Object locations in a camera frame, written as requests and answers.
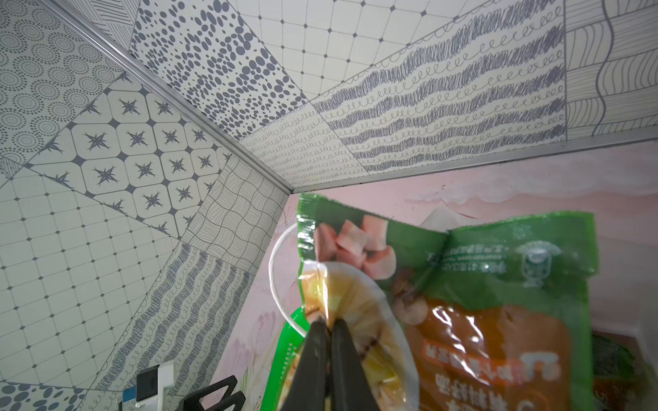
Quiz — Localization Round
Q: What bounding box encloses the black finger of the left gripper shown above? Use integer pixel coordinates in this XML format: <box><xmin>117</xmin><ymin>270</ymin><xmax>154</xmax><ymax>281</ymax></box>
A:
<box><xmin>182</xmin><ymin>376</ymin><xmax>238</xmax><ymax>411</ymax></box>
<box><xmin>212</xmin><ymin>391</ymin><xmax>246</xmax><ymax>411</ymax></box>

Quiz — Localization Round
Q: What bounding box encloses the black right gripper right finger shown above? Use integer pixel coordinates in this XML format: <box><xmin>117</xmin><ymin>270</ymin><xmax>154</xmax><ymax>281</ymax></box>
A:
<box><xmin>331</xmin><ymin>319</ymin><xmax>380</xmax><ymax>411</ymax></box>

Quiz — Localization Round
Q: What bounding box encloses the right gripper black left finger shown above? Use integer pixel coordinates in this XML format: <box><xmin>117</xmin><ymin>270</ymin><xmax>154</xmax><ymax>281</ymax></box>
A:
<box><xmin>280</xmin><ymin>320</ymin><xmax>330</xmax><ymax>411</ymax></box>

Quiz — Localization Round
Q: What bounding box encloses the green yellow condiment packet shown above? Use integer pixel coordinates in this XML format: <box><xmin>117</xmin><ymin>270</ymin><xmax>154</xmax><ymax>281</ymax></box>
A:
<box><xmin>295</xmin><ymin>192</ymin><xmax>601</xmax><ymax>411</ymax></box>

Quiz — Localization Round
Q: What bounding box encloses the green plastic basket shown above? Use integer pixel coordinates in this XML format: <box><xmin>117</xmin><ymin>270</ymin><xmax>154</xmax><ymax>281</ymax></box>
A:
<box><xmin>259</xmin><ymin>305</ymin><xmax>309</xmax><ymax>411</ymax></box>

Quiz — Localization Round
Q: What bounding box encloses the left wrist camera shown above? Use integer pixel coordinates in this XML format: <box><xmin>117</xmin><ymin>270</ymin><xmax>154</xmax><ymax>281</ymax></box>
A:
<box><xmin>118</xmin><ymin>361</ymin><xmax>175</xmax><ymax>411</ymax></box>

